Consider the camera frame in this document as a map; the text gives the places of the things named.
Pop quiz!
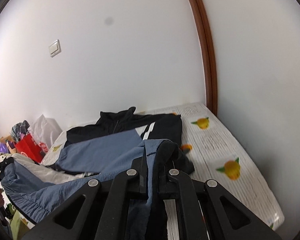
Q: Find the black white blue jacket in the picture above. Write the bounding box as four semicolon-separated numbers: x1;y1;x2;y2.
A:
0;107;194;239

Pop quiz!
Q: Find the cow print plush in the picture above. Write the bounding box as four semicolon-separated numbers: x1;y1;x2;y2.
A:
0;153;10;163

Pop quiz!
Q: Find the red paper gift bag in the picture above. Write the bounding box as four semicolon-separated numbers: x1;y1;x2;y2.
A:
15;134;49;163

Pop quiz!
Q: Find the plaid cloth bundle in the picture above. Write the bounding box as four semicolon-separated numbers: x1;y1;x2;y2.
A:
10;120;30;142

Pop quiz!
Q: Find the white plastic bag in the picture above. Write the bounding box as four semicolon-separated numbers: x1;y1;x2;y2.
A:
29;114;62;153

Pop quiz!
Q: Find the fruit print tablecloth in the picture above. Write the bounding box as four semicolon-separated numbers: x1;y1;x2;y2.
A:
41;101;285;240

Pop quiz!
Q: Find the white wall light switch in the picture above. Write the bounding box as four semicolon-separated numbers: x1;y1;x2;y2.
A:
49;39;62;57

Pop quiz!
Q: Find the brown wooden door frame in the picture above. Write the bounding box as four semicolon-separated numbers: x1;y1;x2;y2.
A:
189;0;218;115

